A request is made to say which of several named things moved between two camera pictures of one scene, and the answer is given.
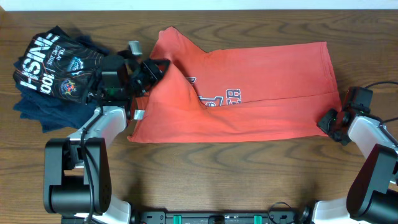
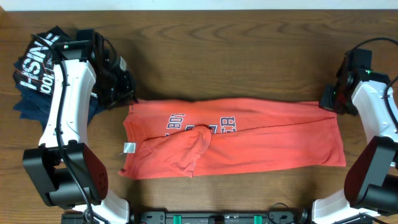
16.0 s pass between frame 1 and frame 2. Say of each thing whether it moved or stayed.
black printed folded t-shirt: stayed
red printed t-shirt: moved
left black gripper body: moved
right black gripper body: moved
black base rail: stayed
